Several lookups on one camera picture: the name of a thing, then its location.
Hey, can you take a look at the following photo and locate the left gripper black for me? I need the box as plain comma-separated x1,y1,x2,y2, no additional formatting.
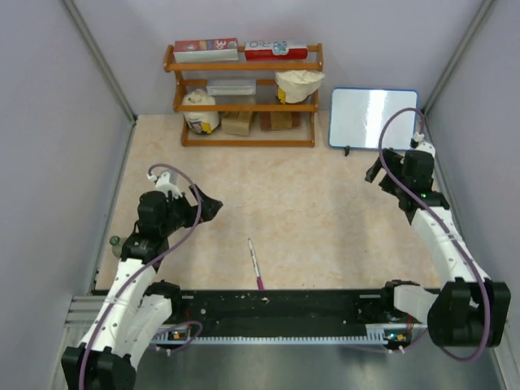
160,184,222,236

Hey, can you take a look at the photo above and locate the blue framed whiteboard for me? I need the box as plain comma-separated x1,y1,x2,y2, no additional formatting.
328,87,418,150

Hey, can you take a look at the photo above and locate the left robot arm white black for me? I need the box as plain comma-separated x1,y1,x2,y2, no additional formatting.
61,184,223,389

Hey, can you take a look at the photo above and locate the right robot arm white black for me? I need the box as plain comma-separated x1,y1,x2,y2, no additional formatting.
365,148,511,348

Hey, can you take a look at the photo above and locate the white flour bag lower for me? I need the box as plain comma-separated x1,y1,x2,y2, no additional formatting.
182,89,220,134

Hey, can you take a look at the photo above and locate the tan brown block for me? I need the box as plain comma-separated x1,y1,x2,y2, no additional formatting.
221,111,254,137

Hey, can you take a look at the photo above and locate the clear glass bottle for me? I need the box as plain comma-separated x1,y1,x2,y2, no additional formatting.
109,236,124,258

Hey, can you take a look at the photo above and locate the reddish brown block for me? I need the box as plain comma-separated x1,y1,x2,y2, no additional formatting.
259,111,301,131

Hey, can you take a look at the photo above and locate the wooden three-tier shelf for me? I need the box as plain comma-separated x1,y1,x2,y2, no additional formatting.
163,43,323,148

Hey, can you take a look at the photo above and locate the cream paper bag upper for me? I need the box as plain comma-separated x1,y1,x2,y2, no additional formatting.
275,70,325,104

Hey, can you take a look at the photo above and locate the red white box left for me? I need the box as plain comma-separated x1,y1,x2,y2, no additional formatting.
173,38,239,63

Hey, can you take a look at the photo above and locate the red white box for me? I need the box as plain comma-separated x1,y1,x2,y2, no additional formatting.
244,40,309,61
173,38,239,63

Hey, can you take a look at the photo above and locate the red white box right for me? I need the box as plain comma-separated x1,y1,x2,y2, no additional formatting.
244,40,309,61

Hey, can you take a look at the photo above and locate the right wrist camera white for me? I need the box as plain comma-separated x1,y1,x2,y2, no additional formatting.
406,132,436,163

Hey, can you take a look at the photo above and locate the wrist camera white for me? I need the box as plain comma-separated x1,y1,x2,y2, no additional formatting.
147,170,184,201
406,132,436,163

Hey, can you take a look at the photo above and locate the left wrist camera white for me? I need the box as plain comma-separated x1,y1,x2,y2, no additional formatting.
147,170,184,201

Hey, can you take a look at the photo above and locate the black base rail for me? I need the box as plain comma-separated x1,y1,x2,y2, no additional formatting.
166,288,418,339

